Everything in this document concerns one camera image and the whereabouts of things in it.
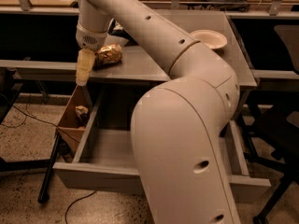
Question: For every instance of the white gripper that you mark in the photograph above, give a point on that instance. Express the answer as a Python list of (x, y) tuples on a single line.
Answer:
[(89, 40)]

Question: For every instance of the orange can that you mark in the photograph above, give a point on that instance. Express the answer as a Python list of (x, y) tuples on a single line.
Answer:
[(108, 54)]

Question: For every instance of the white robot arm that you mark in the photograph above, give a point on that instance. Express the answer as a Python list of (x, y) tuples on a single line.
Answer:
[(175, 126)]

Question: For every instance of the grey open top drawer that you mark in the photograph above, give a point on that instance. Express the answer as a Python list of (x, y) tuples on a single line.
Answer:
[(104, 159)]

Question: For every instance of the crumpled paper in box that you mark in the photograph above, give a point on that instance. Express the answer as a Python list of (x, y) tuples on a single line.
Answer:
[(82, 113)]

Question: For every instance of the cardboard box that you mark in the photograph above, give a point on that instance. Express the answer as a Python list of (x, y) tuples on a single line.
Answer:
[(70, 127)]

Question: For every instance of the white bowl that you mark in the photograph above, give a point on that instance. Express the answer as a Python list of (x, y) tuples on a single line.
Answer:
[(212, 39)]

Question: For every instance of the grey cabinet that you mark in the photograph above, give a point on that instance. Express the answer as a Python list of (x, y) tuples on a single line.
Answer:
[(140, 62)]

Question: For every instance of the black table leg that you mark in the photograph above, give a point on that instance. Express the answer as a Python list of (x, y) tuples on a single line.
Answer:
[(43, 193)]

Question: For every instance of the black office chair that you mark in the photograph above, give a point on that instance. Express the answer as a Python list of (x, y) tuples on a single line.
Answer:
[(278, 127)]

